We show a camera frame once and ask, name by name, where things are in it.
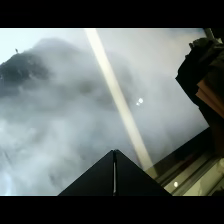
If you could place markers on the black garment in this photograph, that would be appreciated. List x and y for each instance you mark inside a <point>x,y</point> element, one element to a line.
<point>200,66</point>

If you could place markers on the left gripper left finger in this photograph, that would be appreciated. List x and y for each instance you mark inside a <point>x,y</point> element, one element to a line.
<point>96,180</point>

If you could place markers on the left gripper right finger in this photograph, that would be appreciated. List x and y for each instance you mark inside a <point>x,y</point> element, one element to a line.
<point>133,181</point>

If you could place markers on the silver frame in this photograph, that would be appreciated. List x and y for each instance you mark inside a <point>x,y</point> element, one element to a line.
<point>190,173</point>

